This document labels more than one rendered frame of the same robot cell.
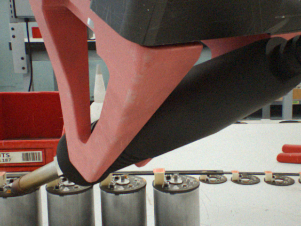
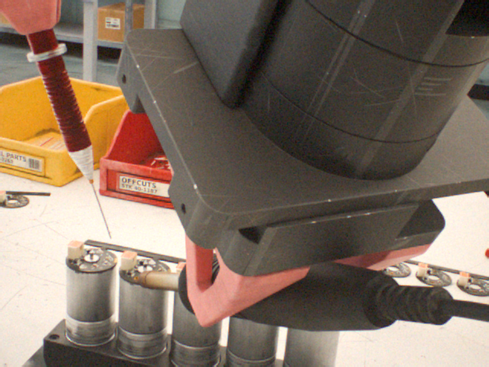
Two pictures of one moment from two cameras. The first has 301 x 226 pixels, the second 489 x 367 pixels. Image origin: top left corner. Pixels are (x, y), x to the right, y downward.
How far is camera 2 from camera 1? 9 cm
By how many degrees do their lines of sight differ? 13
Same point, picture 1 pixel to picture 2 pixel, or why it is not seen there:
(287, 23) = (410, 241)
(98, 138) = (212, 298)
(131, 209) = (260, 327)
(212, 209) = not seen: hidden behind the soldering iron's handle
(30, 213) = (155, 305)
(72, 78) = not seen: hidden behind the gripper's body
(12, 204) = (138, 293)
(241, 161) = (438, 247)
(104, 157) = (215, 316)
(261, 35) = (383, 247)
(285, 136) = not seen: outside the picture
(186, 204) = (322, 336)
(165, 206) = (298, 333)
